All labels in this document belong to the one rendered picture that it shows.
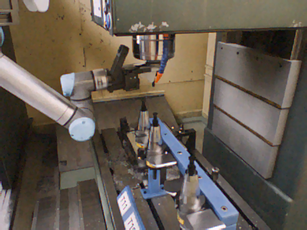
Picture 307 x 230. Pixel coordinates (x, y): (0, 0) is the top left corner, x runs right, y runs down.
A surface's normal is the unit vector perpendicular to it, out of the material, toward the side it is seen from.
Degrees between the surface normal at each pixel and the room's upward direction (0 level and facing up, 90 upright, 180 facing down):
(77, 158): 24
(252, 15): 90
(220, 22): 90
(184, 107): 90
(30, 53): 90
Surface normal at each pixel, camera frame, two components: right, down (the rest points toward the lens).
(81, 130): 0.22, 0.40
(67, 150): 0.13, -0.68
